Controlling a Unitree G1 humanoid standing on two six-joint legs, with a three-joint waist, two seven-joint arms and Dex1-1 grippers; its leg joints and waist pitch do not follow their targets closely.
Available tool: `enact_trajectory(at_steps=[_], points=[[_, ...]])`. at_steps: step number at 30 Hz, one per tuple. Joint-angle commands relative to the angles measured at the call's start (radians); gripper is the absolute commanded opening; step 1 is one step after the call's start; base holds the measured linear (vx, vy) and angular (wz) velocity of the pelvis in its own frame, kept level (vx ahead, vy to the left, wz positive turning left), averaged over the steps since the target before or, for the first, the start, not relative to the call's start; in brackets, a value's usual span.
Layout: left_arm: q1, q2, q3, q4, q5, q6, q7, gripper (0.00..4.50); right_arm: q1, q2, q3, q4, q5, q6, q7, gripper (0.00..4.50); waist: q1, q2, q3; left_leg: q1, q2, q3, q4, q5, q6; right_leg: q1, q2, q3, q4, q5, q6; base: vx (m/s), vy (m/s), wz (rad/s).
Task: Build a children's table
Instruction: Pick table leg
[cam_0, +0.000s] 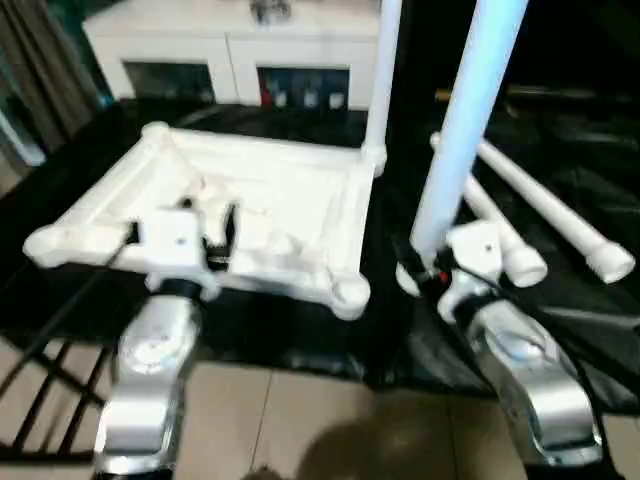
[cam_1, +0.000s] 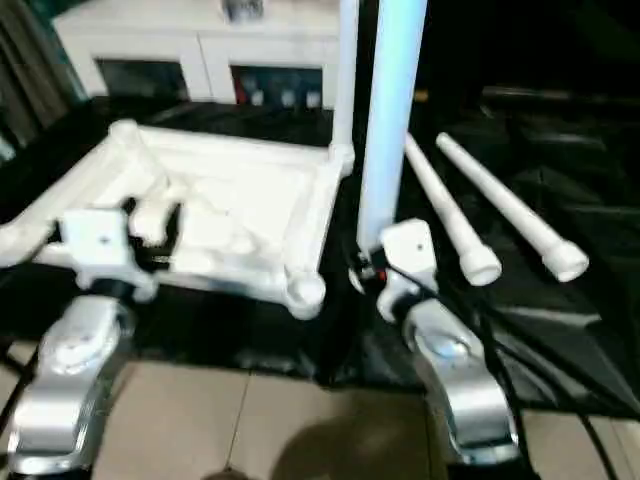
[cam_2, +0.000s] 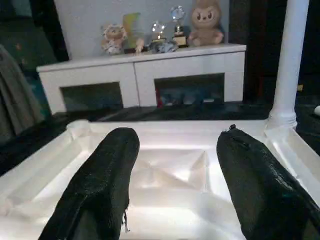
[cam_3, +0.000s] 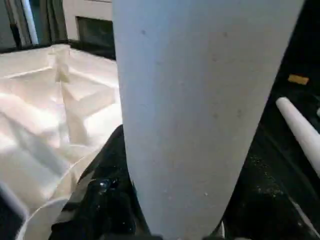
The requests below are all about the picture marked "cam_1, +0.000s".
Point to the white plastic table top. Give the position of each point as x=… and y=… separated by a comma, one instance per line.
x=230, y=200

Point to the white plastic table leg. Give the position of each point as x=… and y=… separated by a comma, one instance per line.
x=392, y=110
x=346, y=70
x=445, y=205
x=510, y=205

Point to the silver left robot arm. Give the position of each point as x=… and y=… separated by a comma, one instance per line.
x=70, y=370

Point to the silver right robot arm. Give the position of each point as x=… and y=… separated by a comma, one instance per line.
x=460, y=380

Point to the small tan box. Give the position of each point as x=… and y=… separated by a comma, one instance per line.
x=420, y=97

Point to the black work mat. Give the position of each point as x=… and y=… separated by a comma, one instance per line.
x=560, y=330

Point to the white glass-door cabinet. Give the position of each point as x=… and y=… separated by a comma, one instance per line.
x=190, y=40

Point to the grey window curtain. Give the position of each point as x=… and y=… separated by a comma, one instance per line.
x=30, y=60

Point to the black side table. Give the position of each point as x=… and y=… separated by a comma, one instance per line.
x=560, y=98

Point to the small grey bundle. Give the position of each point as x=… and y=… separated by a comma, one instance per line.
x=243, y=8

